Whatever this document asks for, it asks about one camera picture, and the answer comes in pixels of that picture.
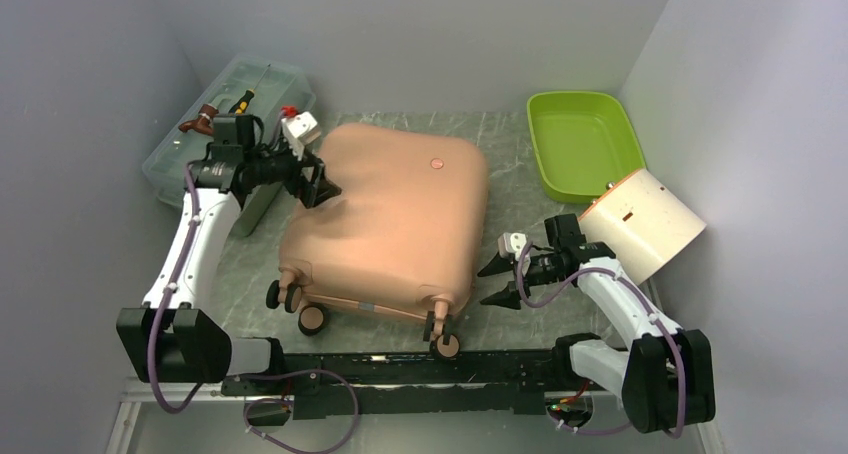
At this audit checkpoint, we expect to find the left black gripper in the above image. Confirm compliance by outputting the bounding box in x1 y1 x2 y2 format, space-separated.
246 135 342 208

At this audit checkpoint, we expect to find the pink hard-shell suitcase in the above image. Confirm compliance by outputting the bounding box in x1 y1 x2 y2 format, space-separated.
266 123 489 359

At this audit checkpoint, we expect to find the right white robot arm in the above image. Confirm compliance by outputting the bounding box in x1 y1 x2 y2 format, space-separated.
478 214 716 438

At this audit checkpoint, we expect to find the yellow black screwdriver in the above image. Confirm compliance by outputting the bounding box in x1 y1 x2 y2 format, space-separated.
228 64 272 115

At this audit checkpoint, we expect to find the translucent plastic toolbox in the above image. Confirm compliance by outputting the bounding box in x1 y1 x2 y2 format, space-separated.
142 54 316 237

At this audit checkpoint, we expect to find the brown brass faucet valve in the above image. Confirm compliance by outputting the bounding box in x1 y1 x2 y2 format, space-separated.
177 103 219 136

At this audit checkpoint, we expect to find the cream appliance with orange rim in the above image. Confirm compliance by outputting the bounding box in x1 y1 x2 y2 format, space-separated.
578 168 706 284

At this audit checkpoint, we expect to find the green plastic tray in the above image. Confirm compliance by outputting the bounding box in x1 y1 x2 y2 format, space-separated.
526 91 646 204

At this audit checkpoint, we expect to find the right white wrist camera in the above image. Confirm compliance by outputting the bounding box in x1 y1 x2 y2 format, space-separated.
497 232 528 262

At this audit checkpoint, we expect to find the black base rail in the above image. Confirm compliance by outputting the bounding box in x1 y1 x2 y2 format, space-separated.
220 349 599 420

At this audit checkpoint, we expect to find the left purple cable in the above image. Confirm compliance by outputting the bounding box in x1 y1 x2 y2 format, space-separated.
145 159 360 454

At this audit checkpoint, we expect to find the aluminium frame profile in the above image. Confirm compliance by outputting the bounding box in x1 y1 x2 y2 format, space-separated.
104 378 222 454

